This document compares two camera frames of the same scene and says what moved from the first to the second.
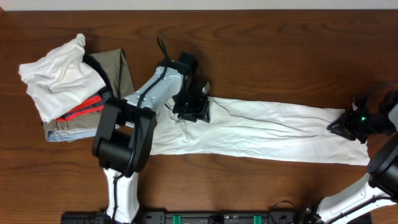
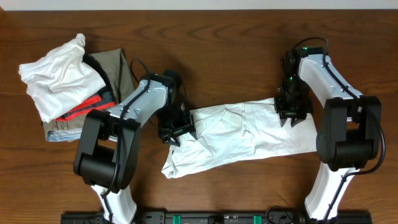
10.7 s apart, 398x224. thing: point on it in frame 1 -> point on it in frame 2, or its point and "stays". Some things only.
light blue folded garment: (69, 135) stays
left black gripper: (198, 112) -> (188, 126)
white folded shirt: (60, 79) stays
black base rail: (194, 217) stays
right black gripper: (344, 126) -> (285, 112)
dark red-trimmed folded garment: (96, 104) stays
